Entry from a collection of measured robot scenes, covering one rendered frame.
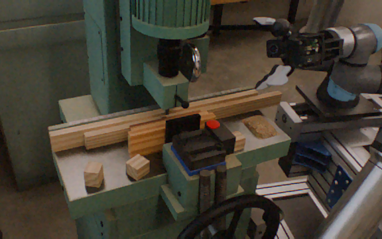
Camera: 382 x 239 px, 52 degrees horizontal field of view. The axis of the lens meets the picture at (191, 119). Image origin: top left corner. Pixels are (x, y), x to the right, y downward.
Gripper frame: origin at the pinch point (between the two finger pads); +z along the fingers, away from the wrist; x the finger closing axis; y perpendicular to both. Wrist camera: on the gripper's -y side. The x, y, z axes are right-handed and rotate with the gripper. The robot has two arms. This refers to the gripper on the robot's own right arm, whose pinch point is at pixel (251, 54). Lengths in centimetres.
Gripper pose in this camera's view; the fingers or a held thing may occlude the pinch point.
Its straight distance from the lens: 87.3
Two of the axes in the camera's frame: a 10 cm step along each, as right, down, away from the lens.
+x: 0.7, 9.5, 3.0
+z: -8.9, 1.9, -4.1
